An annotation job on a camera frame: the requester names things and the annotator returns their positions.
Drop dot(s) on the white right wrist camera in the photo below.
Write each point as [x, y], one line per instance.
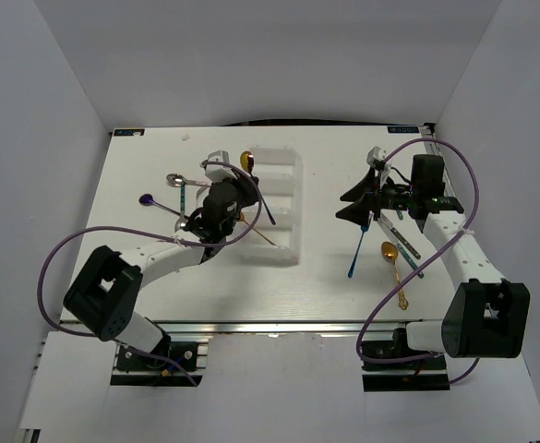
[376, 159]

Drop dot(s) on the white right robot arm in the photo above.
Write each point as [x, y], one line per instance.
[487, 315]

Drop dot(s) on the knife with teal handle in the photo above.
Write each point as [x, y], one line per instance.
[410, 258]

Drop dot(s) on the silver spoon pink handle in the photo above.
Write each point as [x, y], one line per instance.
[182, 220]

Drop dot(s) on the blue label sticker left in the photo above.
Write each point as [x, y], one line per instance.
[129, 132]

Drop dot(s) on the purple metallic spoon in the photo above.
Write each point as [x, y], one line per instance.
[147, 200]

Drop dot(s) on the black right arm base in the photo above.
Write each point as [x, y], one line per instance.
[416, 375]

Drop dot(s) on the white three-compartment plastic tray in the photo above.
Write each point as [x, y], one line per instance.
[276, 238]

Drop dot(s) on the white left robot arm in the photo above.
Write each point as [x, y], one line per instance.
[104, 294]

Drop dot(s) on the silver spoon green handle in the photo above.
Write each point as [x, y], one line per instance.
[179, 181]

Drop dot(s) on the blue label sticker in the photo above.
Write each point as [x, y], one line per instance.
[403, 129]
[129, 132]

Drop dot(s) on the gold spoon ornate handle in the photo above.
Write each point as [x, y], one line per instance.
[390, 253]

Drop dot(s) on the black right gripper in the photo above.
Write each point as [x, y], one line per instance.
[358, 212]

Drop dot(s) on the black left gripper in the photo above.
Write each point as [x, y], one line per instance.
[247, 188]

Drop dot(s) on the blue label sticker right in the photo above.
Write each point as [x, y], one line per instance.
[403, 129]

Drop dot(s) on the knife with dark handle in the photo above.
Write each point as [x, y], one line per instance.
[384, 220]

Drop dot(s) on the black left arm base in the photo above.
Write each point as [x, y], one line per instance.
[132, 370]

